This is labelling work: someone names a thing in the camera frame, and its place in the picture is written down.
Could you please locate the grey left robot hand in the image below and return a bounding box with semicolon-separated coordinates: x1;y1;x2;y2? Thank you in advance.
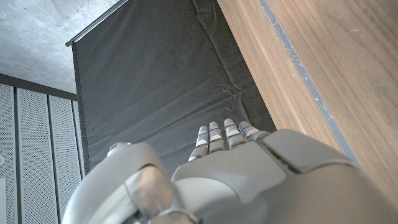
62;118;398;224

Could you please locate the grey tape outline on table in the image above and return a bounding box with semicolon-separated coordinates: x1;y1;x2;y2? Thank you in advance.
259;0;361;169

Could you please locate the black fabric backdrop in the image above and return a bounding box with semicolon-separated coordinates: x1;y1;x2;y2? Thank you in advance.
71;0;277;175

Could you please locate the grey backdrop crossbar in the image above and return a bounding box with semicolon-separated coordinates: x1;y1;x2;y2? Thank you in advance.
64;0;129;47

